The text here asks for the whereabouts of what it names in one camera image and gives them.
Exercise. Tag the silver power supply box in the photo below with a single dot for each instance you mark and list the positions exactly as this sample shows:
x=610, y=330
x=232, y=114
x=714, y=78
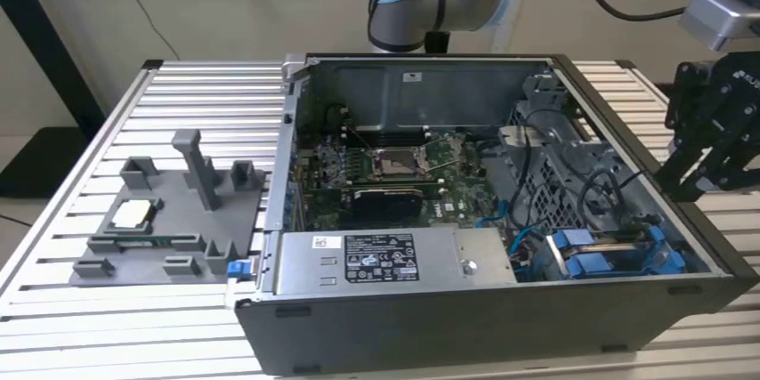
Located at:
x=308, y=273

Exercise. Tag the black RAM slot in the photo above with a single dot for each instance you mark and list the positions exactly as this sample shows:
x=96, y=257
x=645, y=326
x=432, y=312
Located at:
x=385, y=136
x=385, y=130

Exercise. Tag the CPU socket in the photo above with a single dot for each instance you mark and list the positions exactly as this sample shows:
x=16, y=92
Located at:
x=393, y=162

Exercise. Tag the black graphics card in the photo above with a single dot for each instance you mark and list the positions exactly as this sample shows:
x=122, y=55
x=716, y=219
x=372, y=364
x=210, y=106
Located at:
x=385, y=208

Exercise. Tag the black stand with base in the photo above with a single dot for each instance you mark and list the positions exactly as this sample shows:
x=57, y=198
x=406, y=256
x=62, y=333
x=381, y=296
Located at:
x=34, y=19

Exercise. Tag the green RAM stick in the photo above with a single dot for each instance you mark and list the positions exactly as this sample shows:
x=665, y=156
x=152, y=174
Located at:
x=148, y=243

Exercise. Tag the grey parts rack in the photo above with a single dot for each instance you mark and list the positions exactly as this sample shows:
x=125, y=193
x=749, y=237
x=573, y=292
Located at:
x=177, y=220

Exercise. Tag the black post behind case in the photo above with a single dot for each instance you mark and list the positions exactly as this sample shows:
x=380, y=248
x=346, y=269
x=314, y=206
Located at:
x=437, y=43

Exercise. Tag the hard disk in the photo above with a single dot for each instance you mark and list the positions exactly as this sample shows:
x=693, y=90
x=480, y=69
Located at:
x=578, y=238

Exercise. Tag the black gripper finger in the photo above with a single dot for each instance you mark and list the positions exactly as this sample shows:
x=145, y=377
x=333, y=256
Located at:
x=688, y=166
x=738, y=153

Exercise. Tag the open black PC case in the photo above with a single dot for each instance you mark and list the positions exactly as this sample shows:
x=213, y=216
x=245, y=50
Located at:
x=414, y=326

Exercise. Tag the silver CPU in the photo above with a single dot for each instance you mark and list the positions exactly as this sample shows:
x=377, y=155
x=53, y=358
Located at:
x=133, y=215

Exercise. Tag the black expansion slot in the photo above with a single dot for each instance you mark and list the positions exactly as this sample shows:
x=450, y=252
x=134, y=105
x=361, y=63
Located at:
x=394, y=182

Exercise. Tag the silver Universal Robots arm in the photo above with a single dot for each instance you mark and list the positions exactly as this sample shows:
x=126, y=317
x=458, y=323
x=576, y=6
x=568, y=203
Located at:
x=414, y=10

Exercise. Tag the blue case latch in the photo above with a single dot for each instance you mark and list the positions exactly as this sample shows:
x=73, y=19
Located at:
x=237, y=269

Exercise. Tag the green motherboard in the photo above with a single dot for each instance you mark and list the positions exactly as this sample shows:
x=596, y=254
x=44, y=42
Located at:
x=460, y=177

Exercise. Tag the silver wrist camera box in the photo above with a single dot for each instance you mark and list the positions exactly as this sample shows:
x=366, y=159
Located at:
x=712, y=19

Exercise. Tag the metal disk bay cage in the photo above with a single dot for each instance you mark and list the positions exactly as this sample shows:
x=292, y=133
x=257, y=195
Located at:
x=557, y=162

